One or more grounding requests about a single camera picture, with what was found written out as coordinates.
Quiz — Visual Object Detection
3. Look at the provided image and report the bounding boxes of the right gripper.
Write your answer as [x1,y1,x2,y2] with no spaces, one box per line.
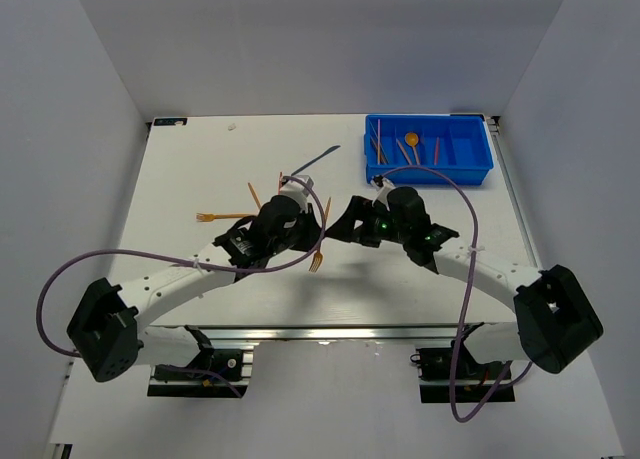
[325,196,409,248]

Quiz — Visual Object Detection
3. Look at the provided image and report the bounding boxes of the orange plastic knife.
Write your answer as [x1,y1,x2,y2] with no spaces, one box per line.
[247,182,262,210]

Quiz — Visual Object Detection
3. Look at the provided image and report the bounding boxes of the yellow fork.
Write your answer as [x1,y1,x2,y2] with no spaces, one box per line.
[195,213,250,222]

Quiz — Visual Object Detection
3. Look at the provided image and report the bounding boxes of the orange plastic fork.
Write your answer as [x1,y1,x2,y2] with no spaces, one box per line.
[309,197,332,273]

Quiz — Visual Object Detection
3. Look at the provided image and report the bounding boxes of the dark blue chopstick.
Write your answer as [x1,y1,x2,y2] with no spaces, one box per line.
[372,138,388,164]

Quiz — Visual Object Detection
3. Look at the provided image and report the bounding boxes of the red plastic fork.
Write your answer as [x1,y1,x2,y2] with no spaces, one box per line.
[433,137,441,166]

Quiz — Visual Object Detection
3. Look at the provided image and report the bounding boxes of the orange chopstick diagonal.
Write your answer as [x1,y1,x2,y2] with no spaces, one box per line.
[376,119,383,164]

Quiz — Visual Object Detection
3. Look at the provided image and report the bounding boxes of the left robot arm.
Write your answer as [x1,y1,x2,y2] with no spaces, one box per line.
[67,195,326,383]

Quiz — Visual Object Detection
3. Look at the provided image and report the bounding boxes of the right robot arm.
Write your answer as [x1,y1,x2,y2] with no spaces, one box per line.
[326,187,604,378]

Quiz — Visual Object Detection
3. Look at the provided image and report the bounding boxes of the blue compartment tray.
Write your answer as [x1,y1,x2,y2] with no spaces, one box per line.
[363,114,494,186]

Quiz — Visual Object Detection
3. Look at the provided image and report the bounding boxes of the dark blue plastic knife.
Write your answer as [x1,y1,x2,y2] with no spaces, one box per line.
[290,145,341,176]

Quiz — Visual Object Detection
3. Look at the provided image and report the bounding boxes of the dark label sticker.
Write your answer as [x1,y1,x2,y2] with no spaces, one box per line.
[153,117,188,127]

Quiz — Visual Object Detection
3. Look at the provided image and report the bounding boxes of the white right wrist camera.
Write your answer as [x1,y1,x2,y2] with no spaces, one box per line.
[370,175,396,207]

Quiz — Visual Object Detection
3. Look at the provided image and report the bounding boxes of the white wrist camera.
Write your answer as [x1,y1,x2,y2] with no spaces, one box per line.
[370,175,396,207]
[278,175,314,210]

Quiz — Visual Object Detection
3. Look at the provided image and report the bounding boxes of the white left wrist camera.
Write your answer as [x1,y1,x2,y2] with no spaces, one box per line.
[278,175,314,210]

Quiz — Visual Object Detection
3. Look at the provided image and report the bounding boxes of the aluminium table rail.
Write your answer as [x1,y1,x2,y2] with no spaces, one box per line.
[94,323,531,343]

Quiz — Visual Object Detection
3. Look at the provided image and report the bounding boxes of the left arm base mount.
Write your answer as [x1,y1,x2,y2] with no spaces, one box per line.
[145,325,253,399]

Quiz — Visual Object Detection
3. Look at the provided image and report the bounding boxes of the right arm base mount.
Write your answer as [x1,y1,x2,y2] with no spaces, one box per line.
[410,346,516,404]

